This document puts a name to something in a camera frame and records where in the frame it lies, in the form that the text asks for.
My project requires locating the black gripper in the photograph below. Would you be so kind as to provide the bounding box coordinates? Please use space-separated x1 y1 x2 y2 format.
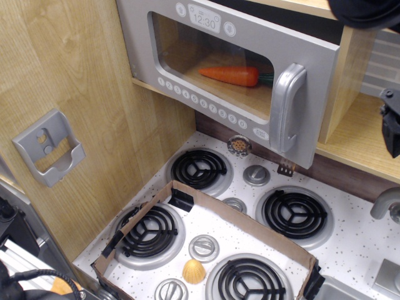
379 88 399 158

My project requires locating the silver microwave door handle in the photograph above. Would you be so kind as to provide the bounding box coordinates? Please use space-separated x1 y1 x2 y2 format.
269 63 307 153

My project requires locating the grey toy microwave door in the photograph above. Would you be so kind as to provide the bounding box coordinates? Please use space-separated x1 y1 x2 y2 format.
117 1 343 168

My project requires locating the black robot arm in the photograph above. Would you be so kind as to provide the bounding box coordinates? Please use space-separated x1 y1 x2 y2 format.
328 1 399 158

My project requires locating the grey toy faucet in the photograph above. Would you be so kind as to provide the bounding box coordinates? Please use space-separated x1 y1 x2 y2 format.
370 187 399 224

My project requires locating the hanging toy spatula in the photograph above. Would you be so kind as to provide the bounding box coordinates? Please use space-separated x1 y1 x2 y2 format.
277 157 296 178

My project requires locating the back right black burner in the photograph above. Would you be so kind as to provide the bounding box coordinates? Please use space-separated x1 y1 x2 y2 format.
261 189 328 240

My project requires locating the black burner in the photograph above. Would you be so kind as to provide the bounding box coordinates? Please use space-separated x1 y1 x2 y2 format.
169 149 228 189
261 189 328 240
119 206 181 259
215 258 289 300

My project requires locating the back grey stove knob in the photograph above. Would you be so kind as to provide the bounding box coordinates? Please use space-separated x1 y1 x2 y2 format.
242 165 271 187

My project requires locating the grey stove knob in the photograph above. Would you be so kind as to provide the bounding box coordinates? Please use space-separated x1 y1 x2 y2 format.
188 234 220 263
242 165 271 187
154 278 189 300

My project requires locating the hanging toy strainer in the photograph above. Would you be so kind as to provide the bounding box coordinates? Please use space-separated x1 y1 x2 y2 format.
227 135 252 157

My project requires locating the grey toy sink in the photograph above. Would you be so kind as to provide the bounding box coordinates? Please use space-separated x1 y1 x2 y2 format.
313 259 399 299

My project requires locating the orange toy carrot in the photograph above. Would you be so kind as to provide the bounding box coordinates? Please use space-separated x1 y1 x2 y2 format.
197 66 274 88

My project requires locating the middle small grey knob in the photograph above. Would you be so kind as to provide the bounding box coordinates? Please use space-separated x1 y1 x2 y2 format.
223 197 247 214

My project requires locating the back left black burner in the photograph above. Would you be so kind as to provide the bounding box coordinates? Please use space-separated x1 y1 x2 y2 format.
169 149 228 189

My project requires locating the front right black burner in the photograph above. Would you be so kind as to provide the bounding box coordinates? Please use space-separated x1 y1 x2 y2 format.
215 258 289 300

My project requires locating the centre grey stove knob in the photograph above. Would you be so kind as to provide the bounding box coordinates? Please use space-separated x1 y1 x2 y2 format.
188 234 220 263

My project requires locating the yellow ridged toy shell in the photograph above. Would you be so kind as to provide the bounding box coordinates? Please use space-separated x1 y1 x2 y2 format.
182 259 206 284

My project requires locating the front left black burner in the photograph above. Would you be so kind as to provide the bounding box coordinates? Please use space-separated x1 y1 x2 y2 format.
119 206 181 259

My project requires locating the front grey stove knob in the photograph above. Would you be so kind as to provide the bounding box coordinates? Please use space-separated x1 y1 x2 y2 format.
154 278 189 300

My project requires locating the brown cardboard fence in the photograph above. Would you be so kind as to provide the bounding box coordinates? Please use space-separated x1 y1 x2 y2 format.
92 181 324 299

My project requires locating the orange toy at bottom left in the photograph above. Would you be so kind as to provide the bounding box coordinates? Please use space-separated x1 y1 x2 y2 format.
50 277 73 295

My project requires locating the grey wall phone holder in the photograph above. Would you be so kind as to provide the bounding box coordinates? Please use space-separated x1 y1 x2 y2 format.
12 109 86 188

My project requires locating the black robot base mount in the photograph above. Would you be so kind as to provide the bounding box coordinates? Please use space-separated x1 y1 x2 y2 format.
1 198 40 257

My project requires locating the black braided cable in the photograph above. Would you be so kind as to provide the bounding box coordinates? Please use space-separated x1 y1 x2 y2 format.
0 259 83 300

